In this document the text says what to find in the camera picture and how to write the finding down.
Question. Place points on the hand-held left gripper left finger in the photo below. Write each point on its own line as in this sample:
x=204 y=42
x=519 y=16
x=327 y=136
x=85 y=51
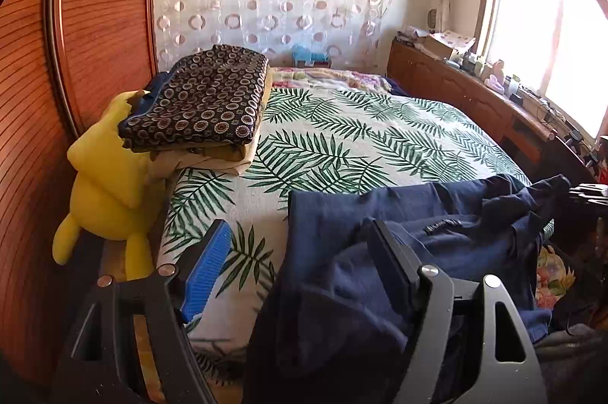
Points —
x=209 y=271

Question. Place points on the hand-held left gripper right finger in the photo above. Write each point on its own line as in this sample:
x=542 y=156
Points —
x=394 y=256

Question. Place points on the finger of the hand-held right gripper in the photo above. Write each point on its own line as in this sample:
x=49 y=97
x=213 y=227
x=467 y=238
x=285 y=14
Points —
x=589 y=192

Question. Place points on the plain dark navy shirt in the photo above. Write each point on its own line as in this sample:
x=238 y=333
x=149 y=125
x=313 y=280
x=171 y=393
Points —
x=532 y=195

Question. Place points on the navy printed t-shirt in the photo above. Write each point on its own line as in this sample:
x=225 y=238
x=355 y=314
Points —
x=342 y=233

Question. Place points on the floral quilt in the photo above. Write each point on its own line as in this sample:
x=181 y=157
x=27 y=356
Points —
x=553 y=275

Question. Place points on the leaf print bedsheet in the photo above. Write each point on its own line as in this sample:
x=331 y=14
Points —
x=380 y=133

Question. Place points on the yellow plush toy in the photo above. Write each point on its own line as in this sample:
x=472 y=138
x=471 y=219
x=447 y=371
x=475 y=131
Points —
x=104 y=176

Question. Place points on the dark blue blanket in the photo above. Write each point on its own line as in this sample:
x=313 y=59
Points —
x=396 y=88

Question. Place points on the long wooden cabinet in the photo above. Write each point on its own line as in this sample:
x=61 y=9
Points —
x=456 y=85

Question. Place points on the dark circle-print cloth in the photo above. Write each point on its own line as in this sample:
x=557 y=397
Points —
x=204 y=100

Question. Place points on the person's grey clothing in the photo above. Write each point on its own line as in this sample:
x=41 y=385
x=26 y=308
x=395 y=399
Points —
x=574 y=366

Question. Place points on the wooden-framed window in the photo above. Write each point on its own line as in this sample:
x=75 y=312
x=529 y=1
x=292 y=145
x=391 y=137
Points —
x=546 y=19

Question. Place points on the folded navy cloth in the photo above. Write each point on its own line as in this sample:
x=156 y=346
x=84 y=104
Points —
x=154 y=90

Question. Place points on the floral blanket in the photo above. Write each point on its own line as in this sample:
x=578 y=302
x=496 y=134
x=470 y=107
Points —
x=327 y=77

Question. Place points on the cardboard box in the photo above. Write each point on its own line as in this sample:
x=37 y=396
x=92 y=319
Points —
x=441 y=47

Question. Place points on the blue packet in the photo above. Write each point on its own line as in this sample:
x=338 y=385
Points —
x=308 y=55

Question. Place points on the wooden louvered wardrobe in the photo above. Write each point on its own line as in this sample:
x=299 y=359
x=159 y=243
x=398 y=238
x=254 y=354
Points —
x=104 y=28

